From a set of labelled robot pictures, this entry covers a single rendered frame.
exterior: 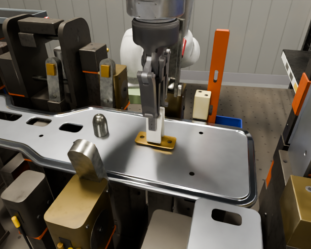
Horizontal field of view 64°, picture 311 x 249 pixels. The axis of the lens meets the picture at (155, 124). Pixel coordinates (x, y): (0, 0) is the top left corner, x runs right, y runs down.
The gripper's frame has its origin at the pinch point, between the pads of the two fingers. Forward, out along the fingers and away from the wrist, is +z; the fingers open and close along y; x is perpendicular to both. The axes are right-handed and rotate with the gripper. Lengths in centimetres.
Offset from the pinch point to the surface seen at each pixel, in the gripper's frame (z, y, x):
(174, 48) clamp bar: -10.8, -15.2, 0.2
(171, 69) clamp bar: -6.1, -14.5, -0.2
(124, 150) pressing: 4.6, 4.5, -5.3
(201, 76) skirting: 99, -258, -13
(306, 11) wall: 20, -275, 87
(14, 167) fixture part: 17.2, 4.8, -36.7
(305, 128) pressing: -3.8, -0.6, 26.6
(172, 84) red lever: -2.6, -13.9, 0.2
